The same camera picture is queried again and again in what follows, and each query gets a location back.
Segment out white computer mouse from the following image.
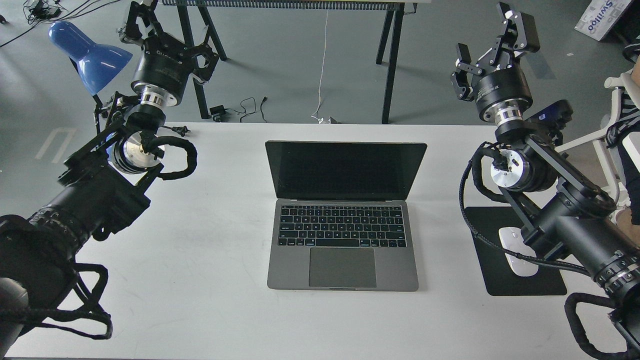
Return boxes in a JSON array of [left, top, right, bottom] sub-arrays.
[[498, 227, 539, 277]]

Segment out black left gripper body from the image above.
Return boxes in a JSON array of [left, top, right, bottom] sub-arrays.
[[131, 34, 193, 107]]

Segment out white cardboard box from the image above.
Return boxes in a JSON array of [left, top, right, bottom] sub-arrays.
[[574, 0, 633, 41]]

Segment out white hanging cable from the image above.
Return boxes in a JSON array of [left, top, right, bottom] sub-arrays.
[[311, 10, 331, 124]]

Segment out black trestle table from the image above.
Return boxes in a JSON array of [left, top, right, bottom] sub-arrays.
[[162, 0, 418, 125]]

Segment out black plug on table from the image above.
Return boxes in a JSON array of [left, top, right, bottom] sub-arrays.
[[161, 125, 191, 137]]

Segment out blue desk lamp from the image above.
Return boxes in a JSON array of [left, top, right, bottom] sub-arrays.
[[48, 20, 133, 114]]

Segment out black cables on floor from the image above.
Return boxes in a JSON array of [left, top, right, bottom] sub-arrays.
[[0, 0, 123, 49]]

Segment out grey laptop computer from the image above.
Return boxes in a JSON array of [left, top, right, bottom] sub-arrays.
[[265, 140, 428, 292]]

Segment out black mouse pad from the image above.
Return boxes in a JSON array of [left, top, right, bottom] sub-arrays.
[[465, 206, 567, 297]]

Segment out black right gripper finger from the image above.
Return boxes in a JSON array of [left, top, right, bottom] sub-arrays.
[[487, 2, 541, 68], [450, 43, 483, 101]]

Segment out seated person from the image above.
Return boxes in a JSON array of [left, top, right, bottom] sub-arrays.
[[606, 42, 640, 226]]

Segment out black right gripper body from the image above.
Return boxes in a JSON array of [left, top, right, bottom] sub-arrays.
[[468, 61, 533, 123]]

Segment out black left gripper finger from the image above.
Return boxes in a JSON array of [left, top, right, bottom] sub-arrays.
[[118, 0, 163, 47], [190, 44, 219, 84]]

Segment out black power adapter with cable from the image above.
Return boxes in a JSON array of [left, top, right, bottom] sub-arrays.
[[209, 96, 269, 124]]

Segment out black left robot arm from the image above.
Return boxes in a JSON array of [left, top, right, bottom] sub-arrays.
[[1, 0, 227, 356]]

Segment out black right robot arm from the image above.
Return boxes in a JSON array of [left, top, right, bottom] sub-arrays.
[[451, 2, 639, 360]]

